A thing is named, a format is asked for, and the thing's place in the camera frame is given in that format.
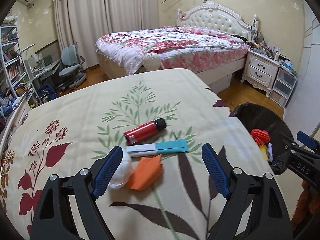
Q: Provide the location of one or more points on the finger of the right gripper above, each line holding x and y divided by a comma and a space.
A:
308, 141

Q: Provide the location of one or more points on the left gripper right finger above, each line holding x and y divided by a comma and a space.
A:
268, 218

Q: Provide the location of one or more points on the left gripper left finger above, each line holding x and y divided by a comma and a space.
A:
53, 218

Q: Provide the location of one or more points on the lavender paper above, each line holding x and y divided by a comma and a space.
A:
269, 153

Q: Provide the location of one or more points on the white paper ball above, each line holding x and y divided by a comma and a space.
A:
122, 173

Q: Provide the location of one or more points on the orange paper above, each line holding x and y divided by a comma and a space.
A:
146, 173

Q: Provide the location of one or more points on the red label black-cap bottle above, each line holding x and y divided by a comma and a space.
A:
145, 131

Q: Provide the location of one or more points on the blue white packet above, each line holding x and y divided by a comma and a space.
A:
168, 147

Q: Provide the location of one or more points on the black trash bin with bag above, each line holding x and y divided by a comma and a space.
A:
260, 119

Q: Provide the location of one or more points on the red foam fruit net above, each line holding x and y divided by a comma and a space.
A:
260, 137

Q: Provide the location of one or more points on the yellow foam fruit net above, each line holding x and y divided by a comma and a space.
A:
263, 149

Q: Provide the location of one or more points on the clear plastic drawer unit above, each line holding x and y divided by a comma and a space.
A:
283, 87

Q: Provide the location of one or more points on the white ornate nightstand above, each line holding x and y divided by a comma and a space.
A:
260, 71

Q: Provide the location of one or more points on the floral cream bedspread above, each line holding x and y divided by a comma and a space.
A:
71, 132

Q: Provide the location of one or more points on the white storage box under bed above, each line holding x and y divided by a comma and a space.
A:
221, 84

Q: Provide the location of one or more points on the white bookshelf with books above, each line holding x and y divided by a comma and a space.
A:
15, 77

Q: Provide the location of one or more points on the study desk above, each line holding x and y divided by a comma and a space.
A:
39, 71

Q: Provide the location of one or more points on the light blue desk chair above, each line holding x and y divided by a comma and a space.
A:
72, 67

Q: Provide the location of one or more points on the pink floral quilt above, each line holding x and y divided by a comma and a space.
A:
191, 48

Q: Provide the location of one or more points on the white tufted headboard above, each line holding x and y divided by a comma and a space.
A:
212, 15

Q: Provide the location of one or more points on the beige curtains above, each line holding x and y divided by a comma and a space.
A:
84, 21

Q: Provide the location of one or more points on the large bed with white frame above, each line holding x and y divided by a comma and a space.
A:
153, 63

